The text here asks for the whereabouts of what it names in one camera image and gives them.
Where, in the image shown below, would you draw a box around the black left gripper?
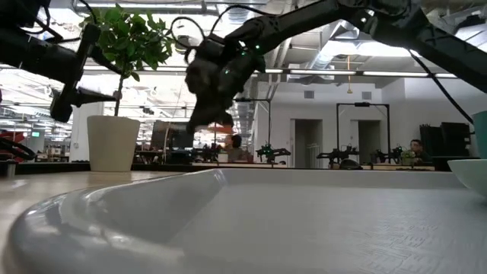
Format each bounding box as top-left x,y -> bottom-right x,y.
33,24 -> 123,123

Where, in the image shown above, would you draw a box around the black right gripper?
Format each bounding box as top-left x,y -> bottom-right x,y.
185,33 -> 267,135

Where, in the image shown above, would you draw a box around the white bowl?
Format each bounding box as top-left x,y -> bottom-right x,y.
447,158 -> 487,199

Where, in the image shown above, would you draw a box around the green plastic cup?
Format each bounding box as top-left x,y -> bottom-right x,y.
471,110 -> 487,160

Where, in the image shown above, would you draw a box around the large white plate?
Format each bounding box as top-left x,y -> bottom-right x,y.
2,167 -> 487,274

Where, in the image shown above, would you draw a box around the person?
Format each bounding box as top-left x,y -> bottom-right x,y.
223,134 -> 248,164
409,139 -> 433,164

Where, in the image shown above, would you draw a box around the black computer monitor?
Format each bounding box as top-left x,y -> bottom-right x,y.
151,120 -> 195,150

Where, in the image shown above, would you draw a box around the green leafy indoor tree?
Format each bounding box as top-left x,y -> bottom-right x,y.
78,4 -> 176,117

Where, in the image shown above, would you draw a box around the white building column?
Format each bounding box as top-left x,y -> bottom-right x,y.
69,88 -> 104,163

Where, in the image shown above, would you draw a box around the cream plant pot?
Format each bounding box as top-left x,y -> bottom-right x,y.
86,115 -> 142,173

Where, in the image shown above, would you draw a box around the long wooden background table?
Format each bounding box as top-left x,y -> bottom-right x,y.
192,162 -> 437,171

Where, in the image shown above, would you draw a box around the grey doorway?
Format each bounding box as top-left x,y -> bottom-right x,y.
290,118 -> 323,168
349,119 -> 383,163

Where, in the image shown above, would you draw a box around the red machine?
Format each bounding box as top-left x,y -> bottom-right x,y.
0,130 -> 26,161

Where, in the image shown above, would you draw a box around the ceiling light strip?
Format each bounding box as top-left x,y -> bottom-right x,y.
288,69 -> 358,76
361,70 -> 430,78

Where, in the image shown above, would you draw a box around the yellow hanging pendant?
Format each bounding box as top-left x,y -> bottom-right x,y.
345,55 -> 353,95

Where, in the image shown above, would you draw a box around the black round dome object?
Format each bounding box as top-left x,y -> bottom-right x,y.
339,158 -> 363,170

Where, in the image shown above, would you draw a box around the black storage cabinets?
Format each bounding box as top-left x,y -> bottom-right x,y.
419,122 -> 473,158

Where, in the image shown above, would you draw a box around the black curved hose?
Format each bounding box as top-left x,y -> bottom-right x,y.
0,135 -> 37,161

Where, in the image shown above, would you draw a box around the black table edge frame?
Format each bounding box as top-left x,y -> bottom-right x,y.
0,161 -> 229,177

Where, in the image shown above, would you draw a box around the silver ceiling duct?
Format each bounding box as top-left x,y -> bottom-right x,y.
287,18 -> 361,73

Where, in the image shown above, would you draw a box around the black rectangular frame stand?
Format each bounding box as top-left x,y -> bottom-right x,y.
336,101 -> 391,161

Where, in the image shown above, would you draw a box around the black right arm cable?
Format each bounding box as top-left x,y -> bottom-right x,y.
406,48 -> 476,126

